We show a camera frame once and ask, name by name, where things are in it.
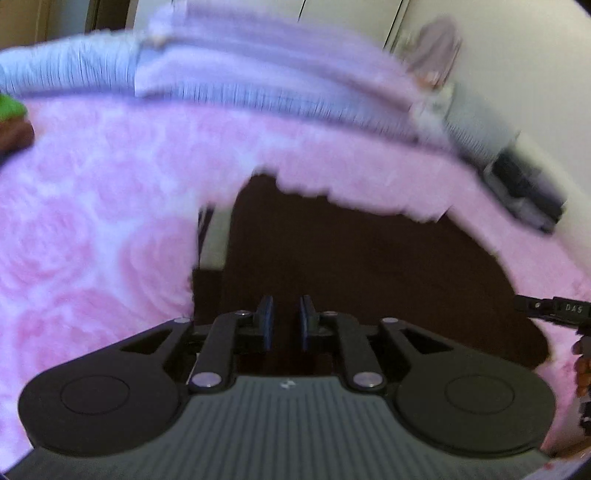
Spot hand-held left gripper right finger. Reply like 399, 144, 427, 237
299, 294, 463, 394

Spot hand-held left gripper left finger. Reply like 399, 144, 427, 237
117, 295, 275, 394

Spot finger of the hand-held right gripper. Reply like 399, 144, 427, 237
513, 295, 555, 324

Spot dark brown pants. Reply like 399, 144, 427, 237
191, 173, 552, 377

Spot person's right hand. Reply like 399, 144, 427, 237
571, 336, 591, 398

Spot black device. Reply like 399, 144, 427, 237
482, 145, 570, 235

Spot white cloth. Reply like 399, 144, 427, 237
413, 85, 520, 164

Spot pink floral blanket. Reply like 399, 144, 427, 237
0, 99, 591, 464

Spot lavender striped bedding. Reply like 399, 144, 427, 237
0, 0, 462, 153

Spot lilac hanging garment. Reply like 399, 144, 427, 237
410, 16, 463, 89

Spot green and brown cloth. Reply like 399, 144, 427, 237
0, 92, 37, 155

